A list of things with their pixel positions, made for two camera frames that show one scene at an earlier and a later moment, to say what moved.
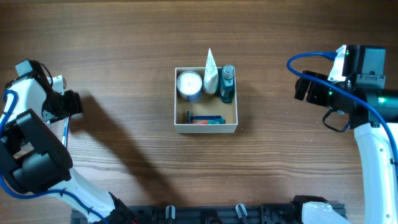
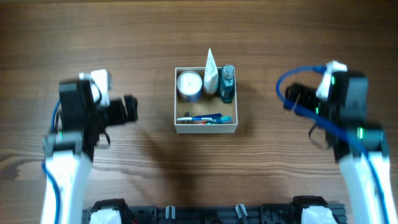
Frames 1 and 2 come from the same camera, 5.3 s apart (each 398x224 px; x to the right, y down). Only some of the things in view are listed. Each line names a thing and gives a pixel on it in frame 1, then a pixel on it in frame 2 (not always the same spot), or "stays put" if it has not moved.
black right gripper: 313,91 -> 294,96
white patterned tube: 211,78 stays put
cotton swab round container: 189,86 stays put
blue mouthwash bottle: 227,84 stays put
